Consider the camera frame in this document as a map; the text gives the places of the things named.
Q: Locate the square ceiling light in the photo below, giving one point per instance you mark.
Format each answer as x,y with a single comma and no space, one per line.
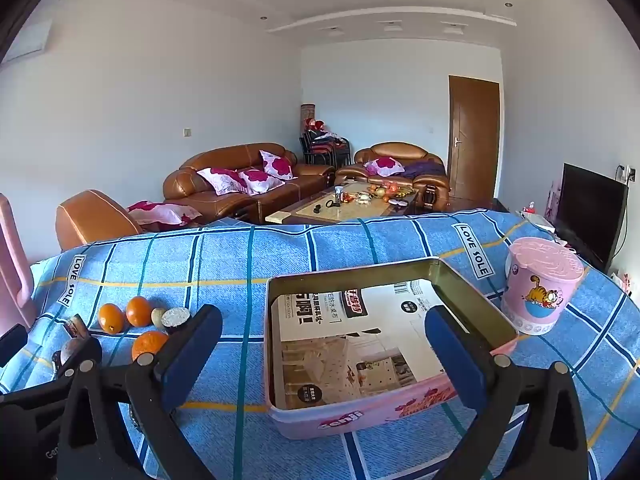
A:
330,28
452,25
392,24

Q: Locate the brown wooden door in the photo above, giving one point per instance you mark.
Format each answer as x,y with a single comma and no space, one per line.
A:
472,130

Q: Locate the patterned rolled mat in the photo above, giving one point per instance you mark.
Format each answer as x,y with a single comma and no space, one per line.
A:
307,112

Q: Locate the pink metal tin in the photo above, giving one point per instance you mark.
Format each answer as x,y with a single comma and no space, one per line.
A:
320,422

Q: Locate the flat white box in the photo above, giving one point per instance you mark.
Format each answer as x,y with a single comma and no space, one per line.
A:
537,221

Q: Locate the heap of colourful food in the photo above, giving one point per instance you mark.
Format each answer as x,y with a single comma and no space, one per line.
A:
387,191

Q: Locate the orange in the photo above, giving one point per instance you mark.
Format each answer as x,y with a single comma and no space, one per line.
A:
147,345
138,311
111,317

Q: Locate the wall power outlet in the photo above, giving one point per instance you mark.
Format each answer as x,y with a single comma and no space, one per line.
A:
625,172

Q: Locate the red cloth bundle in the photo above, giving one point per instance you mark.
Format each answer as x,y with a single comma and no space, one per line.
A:
317,127

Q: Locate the black television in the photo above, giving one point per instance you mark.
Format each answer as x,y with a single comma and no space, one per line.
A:
590,210

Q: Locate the kiwi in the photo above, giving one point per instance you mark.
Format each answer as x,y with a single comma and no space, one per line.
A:
158,317

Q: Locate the pink floral pillow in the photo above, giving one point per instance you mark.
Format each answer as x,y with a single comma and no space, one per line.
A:
220,180
276,164
155,212
384,165
257,180

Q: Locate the dark brown round fruit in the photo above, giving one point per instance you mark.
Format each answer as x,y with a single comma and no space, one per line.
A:
175,319
75,347

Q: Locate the pink cat print bucket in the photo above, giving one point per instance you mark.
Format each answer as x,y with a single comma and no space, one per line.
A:
542,285

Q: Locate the wooden coffee table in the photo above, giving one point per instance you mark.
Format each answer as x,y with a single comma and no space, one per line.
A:
345,212

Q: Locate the small jar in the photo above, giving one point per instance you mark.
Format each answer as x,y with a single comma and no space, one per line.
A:
339,194

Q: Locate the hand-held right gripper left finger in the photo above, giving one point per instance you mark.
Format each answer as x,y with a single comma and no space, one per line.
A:
192,355

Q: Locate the pink plastic chair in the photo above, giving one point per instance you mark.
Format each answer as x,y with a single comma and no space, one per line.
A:
10,260

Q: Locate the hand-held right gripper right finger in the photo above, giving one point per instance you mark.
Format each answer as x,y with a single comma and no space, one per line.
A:
457,355

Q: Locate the stack of black chairs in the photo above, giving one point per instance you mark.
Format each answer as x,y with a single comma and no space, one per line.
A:
320,152

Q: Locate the brown snack packet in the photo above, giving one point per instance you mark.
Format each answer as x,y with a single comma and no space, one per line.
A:
77,326

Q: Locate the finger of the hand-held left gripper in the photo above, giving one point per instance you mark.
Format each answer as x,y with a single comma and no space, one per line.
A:
45,385
12,345

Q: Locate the blue plaid bedsheet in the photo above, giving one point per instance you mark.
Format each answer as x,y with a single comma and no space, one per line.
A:
200,270

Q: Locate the printed paper sheet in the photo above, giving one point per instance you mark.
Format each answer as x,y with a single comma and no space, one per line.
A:
325,320

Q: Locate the purple blanket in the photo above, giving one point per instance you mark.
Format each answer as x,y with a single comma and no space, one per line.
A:
425,167

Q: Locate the brown leather three-seat sofa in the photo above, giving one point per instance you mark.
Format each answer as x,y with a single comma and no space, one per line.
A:
225,160

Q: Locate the white air conditioner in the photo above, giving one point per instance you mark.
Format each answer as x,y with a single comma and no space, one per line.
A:
27,40

